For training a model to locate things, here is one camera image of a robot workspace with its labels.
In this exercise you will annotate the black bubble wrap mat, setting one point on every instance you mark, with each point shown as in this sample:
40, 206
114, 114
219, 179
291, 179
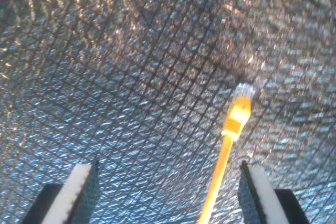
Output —
131, 64

